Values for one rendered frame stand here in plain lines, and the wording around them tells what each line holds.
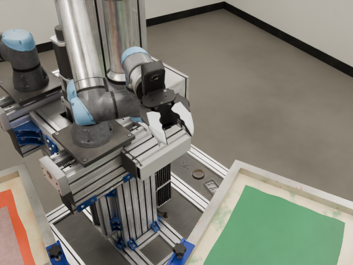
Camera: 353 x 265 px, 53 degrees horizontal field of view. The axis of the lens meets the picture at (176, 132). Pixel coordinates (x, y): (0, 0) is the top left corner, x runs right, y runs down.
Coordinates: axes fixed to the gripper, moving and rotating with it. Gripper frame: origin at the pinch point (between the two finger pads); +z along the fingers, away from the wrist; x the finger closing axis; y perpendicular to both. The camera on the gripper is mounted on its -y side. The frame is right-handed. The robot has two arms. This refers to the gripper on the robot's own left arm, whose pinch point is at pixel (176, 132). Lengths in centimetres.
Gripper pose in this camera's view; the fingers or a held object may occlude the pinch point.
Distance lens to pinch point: 67.9
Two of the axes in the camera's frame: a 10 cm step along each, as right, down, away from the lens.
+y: 1.3, 7.3, 6.7
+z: 3.3, 6.1, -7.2
